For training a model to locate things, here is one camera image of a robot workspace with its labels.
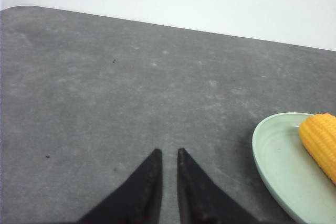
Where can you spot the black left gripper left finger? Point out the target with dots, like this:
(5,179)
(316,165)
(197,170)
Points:
(137,200)

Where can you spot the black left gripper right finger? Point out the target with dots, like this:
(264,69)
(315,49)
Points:
(201,200)

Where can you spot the yellow corn cob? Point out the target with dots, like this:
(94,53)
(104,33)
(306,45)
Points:
(317,134)

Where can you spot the light green plate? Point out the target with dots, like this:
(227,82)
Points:
(290,174)

